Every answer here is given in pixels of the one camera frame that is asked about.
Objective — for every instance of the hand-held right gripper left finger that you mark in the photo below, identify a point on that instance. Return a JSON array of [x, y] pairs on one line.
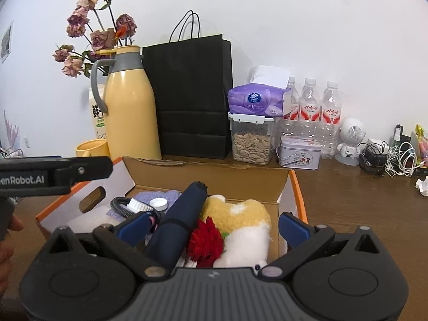
[[133, 229]]

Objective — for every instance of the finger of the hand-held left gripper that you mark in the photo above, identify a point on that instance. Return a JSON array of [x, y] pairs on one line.
[[87, 170]]

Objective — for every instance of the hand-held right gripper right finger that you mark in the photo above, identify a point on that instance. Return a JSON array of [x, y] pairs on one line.
[[294, 229]]

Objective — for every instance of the small white bottle cap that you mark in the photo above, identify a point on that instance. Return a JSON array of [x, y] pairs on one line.
[[158, 204]]

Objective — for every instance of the white cloth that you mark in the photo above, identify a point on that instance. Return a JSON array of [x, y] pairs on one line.
[[90, 220]]

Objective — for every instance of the navy folding umbrella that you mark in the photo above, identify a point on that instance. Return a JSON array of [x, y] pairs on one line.
[[180, 217]]

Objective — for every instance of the red artificial rose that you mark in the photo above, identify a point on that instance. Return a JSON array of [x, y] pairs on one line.
[[205, 240]]

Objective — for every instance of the orange and white cardboard box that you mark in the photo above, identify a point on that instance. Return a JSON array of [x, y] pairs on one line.
[[207, 177]]

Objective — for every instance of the person's left hand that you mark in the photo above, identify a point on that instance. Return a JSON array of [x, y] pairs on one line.
[[15, 224]]

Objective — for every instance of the yellow mug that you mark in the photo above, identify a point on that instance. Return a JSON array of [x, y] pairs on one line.
[[93, 147]]

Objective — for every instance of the black brush white bristles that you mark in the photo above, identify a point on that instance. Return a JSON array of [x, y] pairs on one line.
[[135, 204]]

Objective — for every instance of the purple cloth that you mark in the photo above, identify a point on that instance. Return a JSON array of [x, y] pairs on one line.
[[143, 195]]

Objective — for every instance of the yellow and white plush toy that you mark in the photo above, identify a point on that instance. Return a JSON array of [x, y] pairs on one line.
[[244, 217]]

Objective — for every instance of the white milk carton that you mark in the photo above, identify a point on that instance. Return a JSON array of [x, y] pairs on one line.
[[98, 120]]

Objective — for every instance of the yellow thermos jug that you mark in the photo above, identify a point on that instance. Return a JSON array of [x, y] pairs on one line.
[[130, 113]]

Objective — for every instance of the printed tin box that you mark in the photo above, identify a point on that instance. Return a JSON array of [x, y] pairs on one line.
[[299, 155]]

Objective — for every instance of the clear container of seeds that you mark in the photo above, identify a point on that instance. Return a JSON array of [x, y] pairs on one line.
[[250, 147]]

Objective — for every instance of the white robot-shaped speaker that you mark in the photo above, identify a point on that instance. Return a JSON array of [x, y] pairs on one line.
[[352, 132]]

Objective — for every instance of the black paper bag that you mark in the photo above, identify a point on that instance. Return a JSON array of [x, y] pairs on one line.
[[190, 90]]

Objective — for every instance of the dried pink flower bouquet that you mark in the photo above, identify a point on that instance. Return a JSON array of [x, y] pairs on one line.
[[100, 38]]

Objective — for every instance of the purple tissue pack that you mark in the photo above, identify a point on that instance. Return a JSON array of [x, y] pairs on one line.
[[254, 102]]

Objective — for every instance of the crumpled white paper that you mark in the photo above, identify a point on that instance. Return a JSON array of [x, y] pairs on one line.
[[423, 185]]

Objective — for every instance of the black charger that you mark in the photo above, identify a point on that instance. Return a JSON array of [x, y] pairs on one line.
[[399, 137]]

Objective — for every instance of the colourful snack packet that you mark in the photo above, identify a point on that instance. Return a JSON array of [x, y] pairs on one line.
[[422, 143]]

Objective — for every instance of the white wall switch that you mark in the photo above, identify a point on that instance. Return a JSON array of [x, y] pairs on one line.
[[27, 141]]

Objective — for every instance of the purple plant wall sticker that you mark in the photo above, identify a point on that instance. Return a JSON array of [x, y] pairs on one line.
[[10, 130]]

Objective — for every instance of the small wall picture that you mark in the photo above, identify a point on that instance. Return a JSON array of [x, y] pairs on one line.
[[6, 41]]

